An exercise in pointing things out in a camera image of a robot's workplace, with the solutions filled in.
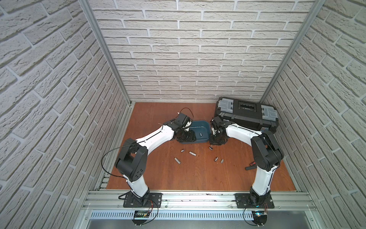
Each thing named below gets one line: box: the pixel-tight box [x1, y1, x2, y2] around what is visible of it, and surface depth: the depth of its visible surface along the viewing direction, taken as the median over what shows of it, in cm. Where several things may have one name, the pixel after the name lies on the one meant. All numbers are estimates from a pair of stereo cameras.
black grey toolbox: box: [214, 97, 279, 133], surface depth 93 cm
